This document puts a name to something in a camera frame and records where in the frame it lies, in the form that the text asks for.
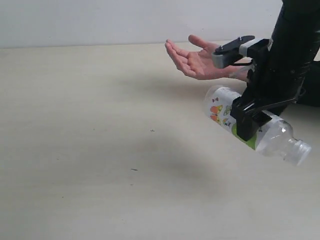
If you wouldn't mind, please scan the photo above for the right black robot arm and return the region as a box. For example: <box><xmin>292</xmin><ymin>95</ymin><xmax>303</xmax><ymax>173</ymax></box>
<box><xmin>230</xmin><ymin>0</ymin><xmax>320</xmax><ymax>141</ymax></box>

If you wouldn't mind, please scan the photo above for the square bottle white fruit label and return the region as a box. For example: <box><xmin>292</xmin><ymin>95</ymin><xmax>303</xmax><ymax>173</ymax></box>
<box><xmin>203</xmin><ymin>85</ymin><xmax>312</xmax><ymax>166</ymax></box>

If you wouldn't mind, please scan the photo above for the person's open bare hand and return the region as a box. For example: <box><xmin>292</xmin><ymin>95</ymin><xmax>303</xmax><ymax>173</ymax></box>
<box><xmin>165</xmin><ymin>34</ymin><xmax>248</xmax><ymax>82</ymax></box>

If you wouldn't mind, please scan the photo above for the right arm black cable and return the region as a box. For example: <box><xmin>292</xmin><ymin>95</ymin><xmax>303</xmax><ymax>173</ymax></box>
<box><xmin>228</xmin><ymin>56</ymin><xmax>257</xmax><ymax>78</ymax></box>

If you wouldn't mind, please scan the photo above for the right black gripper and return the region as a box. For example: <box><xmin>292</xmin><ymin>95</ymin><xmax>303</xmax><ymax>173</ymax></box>
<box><xmin>230</xmin><ymin>57</ymin><xmax>307</xmax><ymax>141</ymax></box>

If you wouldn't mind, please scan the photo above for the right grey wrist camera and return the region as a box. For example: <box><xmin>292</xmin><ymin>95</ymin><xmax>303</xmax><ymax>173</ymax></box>
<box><xmin>211</xmin><ymin>35</ymin><xmax>269</xmax><ymax>69</ymax></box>

